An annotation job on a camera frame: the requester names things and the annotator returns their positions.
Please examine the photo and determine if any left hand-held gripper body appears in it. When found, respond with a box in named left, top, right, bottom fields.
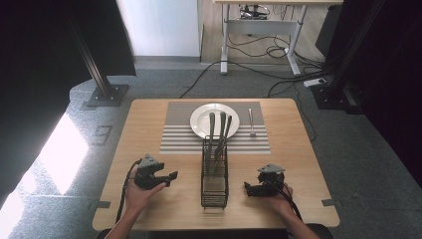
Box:
left=133, top=153, right=167, bottom=191

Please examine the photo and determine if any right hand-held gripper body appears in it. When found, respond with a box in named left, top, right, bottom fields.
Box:
left=257, top=162, right=287, bottom=198

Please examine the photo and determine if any person's left hand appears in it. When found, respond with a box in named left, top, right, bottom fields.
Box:
left=124, top=168, right=168, bottom=214

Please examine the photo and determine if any person's right hand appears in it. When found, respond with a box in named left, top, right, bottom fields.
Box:
left=265, top=183, right=296, bottom=217

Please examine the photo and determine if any grey striped placemat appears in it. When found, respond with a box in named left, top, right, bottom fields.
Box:
left=158, top=101, right=272, bottom=155

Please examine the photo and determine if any silver fork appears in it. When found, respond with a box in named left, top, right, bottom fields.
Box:
left=248, top=108, right=258, bottom=138

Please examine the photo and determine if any white round plate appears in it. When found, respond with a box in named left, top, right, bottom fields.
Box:
left=189, top=103, right=241, bottom=140

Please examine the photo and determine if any floor outlet cover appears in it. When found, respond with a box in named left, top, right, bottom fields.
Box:
left=92, top=124, right=113, bottom=146

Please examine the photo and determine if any black metal stand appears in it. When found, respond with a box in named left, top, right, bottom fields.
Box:
left=312, top=0, right=387, bottom=116
left=65, top=13, right=129, bottom=109

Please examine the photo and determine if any white power strip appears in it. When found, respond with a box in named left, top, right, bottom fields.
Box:
left=303, top=77, right=328, bottom=89

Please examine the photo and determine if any dark curtain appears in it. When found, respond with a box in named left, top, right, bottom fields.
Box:
left=0, top=0, right=137, bottom=208
left=315, top=0, right=422, bottom=188

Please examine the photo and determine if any white height-adjustable desk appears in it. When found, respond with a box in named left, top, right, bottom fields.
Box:
left=213, top=0, right=344, bottom=77

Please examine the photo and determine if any electronics under desk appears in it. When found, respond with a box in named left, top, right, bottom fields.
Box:
left=238, top=3, right=271, bottom=21

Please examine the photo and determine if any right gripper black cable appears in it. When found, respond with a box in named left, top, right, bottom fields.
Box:
left=265, top=178, right=304, bottom=223

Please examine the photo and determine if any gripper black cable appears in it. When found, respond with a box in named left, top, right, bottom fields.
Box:
left=114, top=158, right=143, bottom=224
left=265, top=178, right=304, bottom=223

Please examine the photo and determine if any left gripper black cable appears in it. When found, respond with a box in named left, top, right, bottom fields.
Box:
left=114, top=158, right=143, bottom=224

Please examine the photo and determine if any black wire cutlery caddy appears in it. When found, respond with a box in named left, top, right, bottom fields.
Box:
left=200, top=134, right=230, bottom=210

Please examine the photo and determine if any grey-handled utensil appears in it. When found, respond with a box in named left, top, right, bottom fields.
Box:
left=212, top=111, right=228, bottom=175
left=204, top=112, right=216, bottom=176

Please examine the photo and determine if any thin dark-handled utensil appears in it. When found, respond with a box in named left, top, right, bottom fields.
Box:
left=218, top=114, right=234, bottom=157

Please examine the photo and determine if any black floor cable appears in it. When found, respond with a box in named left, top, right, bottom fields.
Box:
left=178, top=61, right=223, bottom=100
left=228, top=60, right=332, bottom=82
left=267, top=79, right=317, bottom=142

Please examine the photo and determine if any coiled black cable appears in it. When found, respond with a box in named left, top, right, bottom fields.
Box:
left=227, top=34, right=293, bottom=60

